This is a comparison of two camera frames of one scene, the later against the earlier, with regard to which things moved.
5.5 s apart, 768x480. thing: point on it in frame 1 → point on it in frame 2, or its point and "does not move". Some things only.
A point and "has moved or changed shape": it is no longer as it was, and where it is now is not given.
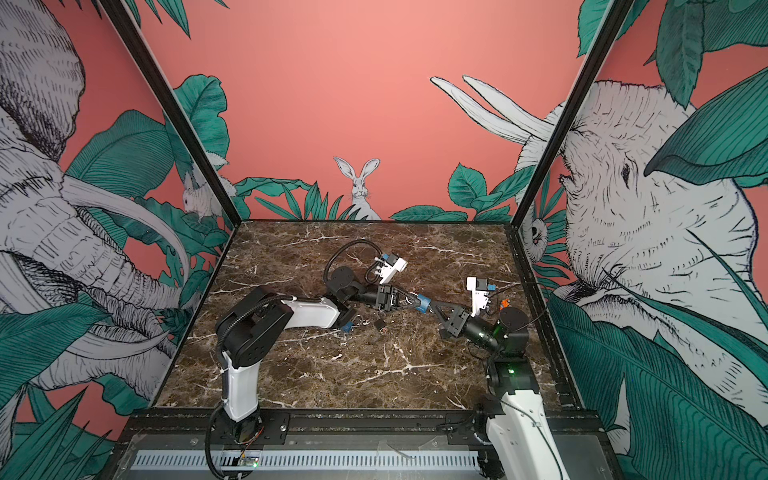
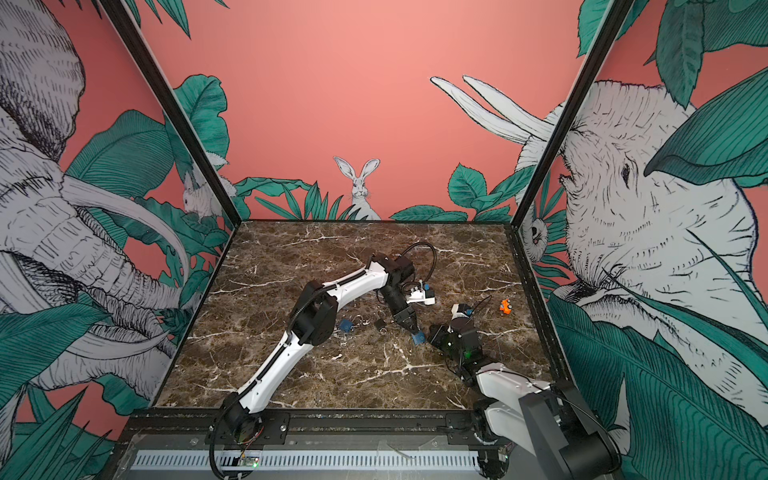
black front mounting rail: x=334 y=429 does not move
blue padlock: x=425 y=302 has moved or changed shape
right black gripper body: x=482 y=335 → x=447 y=342
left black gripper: x=384 y=298 → x=405 y=316
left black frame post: x=172 y=104 does not move
